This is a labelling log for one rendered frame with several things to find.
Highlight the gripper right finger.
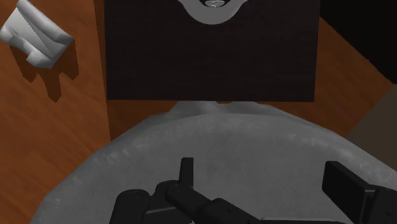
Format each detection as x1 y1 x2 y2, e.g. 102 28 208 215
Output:
321 160 397 224

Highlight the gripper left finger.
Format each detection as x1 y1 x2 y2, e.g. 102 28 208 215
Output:
109 157 262 224

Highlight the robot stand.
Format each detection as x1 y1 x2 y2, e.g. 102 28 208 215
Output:
104 0 321 103

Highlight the white angular object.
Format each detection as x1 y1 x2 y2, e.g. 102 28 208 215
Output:
0 0 74 69

